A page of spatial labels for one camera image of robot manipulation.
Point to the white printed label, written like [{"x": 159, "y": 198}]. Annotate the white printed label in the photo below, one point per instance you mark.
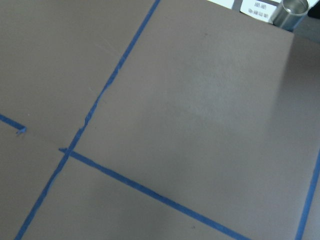
[{"x": 258, "y": 9}]

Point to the silver metal can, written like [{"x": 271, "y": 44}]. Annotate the silver metal can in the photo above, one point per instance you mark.
[{"x": 289, "y": 13}]

